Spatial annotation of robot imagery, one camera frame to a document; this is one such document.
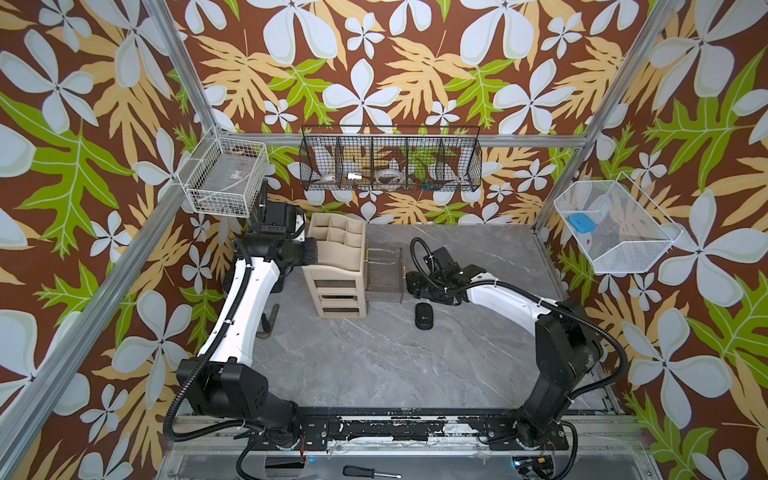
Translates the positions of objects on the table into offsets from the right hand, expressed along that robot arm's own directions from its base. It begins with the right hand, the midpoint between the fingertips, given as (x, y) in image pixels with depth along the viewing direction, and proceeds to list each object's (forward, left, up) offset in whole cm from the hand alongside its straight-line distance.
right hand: (420, 290), depth 92 cm
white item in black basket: (+33, +21, +19) cm, 43 cm away
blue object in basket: (+12, -47, +17) cm, 52 cm away
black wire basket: (+37, +9, +23) cm, 45 cm away
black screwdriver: (-46, +15, -7) cm, 49 cm away
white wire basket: (+22, +58, +27) cm, 68 cm away
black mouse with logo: (-6, -1, -6) cm, 9 cm away
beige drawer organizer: (-6, +23, +14) cm, 28 cm away
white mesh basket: (+8, -54, +20) cm, 58 cm away
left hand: (+2, +31, +18) cm, 36 cm away
